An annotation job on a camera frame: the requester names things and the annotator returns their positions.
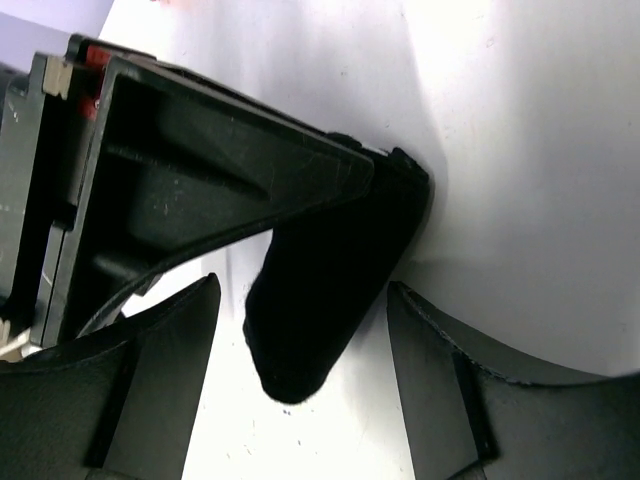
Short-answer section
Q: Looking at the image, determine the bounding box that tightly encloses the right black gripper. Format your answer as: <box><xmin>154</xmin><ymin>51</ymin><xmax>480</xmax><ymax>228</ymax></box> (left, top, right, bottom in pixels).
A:
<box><xmin>1</xmin><ymin>34</ymin><xmax>374</xmax><ymax>347</ymax></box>

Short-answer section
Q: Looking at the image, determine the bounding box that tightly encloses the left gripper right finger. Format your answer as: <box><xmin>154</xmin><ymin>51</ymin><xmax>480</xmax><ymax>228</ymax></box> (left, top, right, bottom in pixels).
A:
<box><xmin>387</xmin><ymin>282</ymin><xmax>639</xmax><ymax>479</ymax></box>

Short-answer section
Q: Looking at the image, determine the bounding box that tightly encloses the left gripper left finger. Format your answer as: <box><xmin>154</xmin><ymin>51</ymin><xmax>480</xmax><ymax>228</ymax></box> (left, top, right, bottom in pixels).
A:
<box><xmin>1</xmin><ymin>275</ymin><xmax>220</xmax><ymax>479</ymax></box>

